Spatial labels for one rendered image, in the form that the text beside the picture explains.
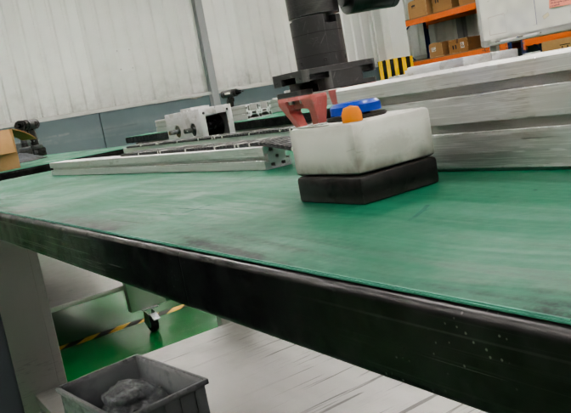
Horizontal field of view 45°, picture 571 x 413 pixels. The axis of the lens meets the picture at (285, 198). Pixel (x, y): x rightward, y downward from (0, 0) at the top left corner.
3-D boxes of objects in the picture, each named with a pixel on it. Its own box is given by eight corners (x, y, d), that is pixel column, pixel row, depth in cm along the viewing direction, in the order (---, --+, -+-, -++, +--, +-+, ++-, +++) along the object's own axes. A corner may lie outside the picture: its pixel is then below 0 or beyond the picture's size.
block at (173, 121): (163, 152, 182) (155, 116, 180) (200, 144, 188) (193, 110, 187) (181, 150, 174) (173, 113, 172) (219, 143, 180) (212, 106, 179)
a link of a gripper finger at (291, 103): (373, 149, 77) (358, 65, 76) (323, 162, 73) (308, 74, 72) (335, 151, 83) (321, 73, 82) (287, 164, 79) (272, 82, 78)
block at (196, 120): (178, 151, 171) (171, 114, 170) (217, 143, 177) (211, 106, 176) (196, 150, 163) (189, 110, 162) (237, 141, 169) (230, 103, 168)
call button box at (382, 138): (300, 202, 56) (286, 126, 55) (387, 178, 62) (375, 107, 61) (364, 205, 50) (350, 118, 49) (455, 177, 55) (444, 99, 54)
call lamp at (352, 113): (338, 123, 50) (335, 107, 50) (353, 120, 51) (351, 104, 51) (351, 122, 49) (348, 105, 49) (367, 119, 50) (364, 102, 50)
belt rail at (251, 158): (52, 175, 167) (49, 163, 167) (68, 172, 169) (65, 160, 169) (266, 170, 88) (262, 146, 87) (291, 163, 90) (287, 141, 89)
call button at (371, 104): (323, 131, 55) (319, 106, 55) (360, 122, 57) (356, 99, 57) (355, 127, 52) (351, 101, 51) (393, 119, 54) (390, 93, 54)
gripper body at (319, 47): (378, 73, 78) (367, 7, 77) (307, 87, 72) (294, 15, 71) (342, 80, 83) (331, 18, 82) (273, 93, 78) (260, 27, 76)
